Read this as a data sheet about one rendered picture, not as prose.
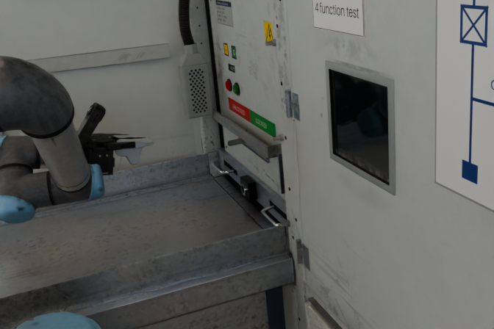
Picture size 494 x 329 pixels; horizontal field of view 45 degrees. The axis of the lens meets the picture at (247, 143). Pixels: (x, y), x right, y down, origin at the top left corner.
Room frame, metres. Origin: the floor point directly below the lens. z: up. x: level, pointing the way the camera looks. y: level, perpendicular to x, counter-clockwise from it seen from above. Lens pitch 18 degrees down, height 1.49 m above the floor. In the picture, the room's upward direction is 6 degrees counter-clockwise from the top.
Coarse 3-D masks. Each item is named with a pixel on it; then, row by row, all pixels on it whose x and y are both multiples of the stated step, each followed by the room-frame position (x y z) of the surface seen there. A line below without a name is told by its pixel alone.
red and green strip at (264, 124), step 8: (232, 104) 1.56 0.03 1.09; (240, 104) 1.50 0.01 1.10; (240, 112) 1.51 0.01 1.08; (248, 112) 1.45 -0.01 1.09; (248, 120) 1.45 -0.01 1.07; (256, 120) 1.40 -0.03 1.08; (264, 120) 1.35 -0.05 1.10; (264, 128) 1.36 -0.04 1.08; (272, 128) 1.31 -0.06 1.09; (272, 136) 1.31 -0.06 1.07
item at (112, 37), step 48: (0, 0) 1.68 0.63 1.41; (48, 0) 1.70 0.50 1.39; (96, 0) 1.73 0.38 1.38; (144, 0) 1.75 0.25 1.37; (0, 48) 1.68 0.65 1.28; (48, 48) 1.70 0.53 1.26; (96, 48) 1.72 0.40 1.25; (144, 48) 1.73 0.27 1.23; (96, 96) 1.72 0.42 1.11; (144, 96) 1.74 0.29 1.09; (192, 144) 1.76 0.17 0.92
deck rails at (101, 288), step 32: (192, 160) 1.67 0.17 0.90; (128, 192) 1.60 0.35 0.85; (0, 224) 1.46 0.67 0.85; (160, 256) 1.07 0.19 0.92; (192, 256) 1.10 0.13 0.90; (224, 256) 1.12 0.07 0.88; (256, 256) 1.14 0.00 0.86; (64, 288) 1.01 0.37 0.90; (96, 288) 1.03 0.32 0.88; (128, 288) 1.05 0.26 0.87; (160, 288) 1.07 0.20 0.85; (0, 320) 0.97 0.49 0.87; (32, 320) 0.99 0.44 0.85
